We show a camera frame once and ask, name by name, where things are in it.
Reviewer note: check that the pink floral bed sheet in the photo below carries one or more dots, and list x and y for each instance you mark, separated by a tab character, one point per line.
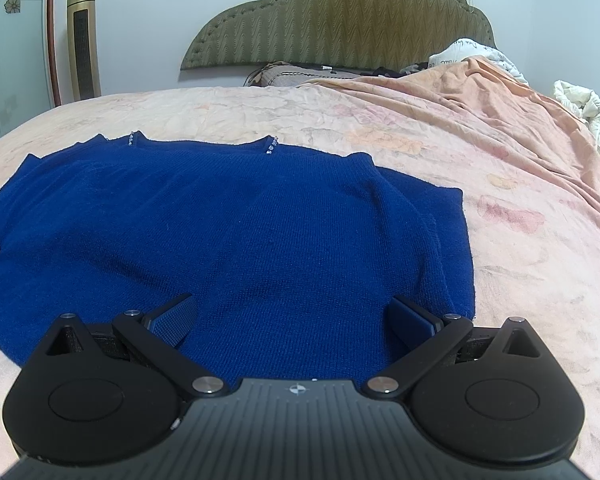
520	270

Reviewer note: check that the white crumpled quilt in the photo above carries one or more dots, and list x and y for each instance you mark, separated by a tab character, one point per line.
582	110

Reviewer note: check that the olive padded headboard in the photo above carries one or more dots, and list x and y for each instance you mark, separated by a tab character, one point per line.
340	15

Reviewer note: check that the glass door with flower decals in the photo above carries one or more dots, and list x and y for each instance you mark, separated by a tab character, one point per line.
10	50

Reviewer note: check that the blue beaded knit sweater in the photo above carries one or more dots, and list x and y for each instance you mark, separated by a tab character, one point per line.
230	230

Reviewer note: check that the white printed pillow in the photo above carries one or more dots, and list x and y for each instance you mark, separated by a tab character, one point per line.
475	52

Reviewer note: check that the peach blanket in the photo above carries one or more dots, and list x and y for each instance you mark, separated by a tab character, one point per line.
480	110

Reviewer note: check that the grey pillow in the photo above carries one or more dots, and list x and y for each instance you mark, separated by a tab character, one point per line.
287	76

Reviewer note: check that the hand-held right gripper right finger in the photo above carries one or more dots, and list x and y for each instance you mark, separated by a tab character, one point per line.
410	322

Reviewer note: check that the dark cloth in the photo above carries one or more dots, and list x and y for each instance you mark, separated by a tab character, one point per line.
405	70

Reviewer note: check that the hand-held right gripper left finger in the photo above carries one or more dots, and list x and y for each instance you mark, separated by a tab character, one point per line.
172	322

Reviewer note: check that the gold tower heater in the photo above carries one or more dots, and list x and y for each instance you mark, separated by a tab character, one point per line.
84	40

